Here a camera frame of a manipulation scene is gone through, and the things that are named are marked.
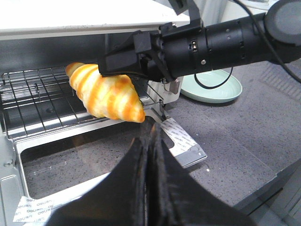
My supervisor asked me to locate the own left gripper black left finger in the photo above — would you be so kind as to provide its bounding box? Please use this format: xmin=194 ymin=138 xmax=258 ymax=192
xmin=46 ymin=122 xmax=151 ymax=226

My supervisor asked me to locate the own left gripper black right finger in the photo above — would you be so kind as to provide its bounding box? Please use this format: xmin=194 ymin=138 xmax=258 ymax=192
xmin=147 ymin=123 xmax=256 ymax=226

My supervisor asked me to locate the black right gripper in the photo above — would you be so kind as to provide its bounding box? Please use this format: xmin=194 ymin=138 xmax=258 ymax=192
xmin=98 ymin=31 xmax=177 ymax=83

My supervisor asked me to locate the yellow striped croissant bread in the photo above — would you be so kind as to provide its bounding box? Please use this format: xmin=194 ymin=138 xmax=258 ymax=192
xmin=65 ymin=62 xmax=145 ymax=123

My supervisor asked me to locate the glass oven door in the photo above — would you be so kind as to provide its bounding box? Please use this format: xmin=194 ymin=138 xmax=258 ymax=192
xmin=0 ymin=115 xmax=208 ymax=226

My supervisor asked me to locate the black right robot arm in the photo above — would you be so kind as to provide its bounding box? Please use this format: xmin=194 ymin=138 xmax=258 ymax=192
xmin=96 ymin=0 xmax=301 ymax=226

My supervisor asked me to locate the lower white oven knob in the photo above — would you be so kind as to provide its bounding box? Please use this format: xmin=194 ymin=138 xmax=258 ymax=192
xmin=164 ymin=79 xmax=180 ymax=95

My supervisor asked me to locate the white Toshiba toaster oven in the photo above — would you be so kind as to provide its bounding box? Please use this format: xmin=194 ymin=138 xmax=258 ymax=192
xmin=0 ymin=0 xmax=191 ymax=146

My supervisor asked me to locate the pale green plate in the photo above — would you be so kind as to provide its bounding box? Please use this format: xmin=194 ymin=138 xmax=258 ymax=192
xmin=181 ymin=70 xmax=243 ymax=104

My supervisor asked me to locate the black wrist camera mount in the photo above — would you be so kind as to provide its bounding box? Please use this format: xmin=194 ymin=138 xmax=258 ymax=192
xmin=168 ymin=0 xmax=203 ymax=27

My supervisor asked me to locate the metal wire oven rack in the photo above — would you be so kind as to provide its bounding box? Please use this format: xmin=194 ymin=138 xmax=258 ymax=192
xmin=0 ymin=65 xmax=165 ymax=140

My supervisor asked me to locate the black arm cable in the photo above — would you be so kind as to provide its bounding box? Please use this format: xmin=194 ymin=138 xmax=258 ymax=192
xmin=194 ymin=0 xmax=301 ymax=89

